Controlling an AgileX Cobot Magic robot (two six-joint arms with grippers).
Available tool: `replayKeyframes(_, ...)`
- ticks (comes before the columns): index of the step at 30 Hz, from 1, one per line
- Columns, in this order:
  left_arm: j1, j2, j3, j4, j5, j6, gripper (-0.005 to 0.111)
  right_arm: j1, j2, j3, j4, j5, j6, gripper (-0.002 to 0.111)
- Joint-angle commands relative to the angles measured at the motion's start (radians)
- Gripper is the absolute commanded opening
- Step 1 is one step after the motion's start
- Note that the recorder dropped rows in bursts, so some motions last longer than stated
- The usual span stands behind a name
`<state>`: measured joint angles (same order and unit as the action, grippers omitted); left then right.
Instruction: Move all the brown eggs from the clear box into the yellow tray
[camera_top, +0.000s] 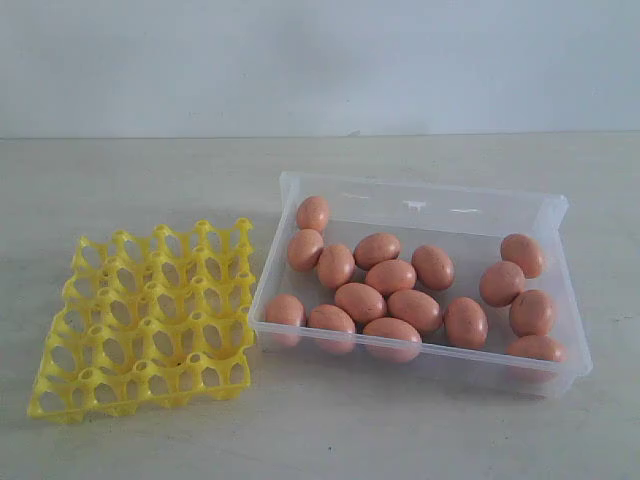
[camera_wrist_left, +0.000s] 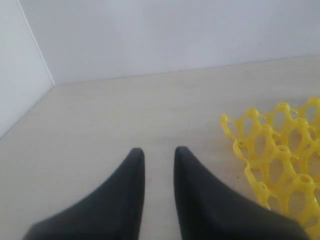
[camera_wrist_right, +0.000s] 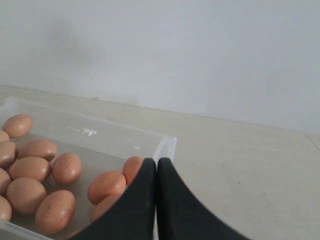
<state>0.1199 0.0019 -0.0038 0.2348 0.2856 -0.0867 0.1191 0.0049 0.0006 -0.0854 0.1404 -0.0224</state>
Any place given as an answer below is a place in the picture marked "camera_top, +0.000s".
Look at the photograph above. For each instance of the brown egg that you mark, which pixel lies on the brown egg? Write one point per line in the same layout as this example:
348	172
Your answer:
434	267
539	348
313	213
361	302
501	283
331	317
404	340
390	276
465	323
525	252
376	248
335	266
286	309
304	250
416	308
532	313

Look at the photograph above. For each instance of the clear plastic bin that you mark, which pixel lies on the clear plastic bin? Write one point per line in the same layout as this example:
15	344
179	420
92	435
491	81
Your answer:
469	225

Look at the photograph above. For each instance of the yellow plastic egg tray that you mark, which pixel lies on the yellow plastic egg tray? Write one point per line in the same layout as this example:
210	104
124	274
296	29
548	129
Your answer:
161	319

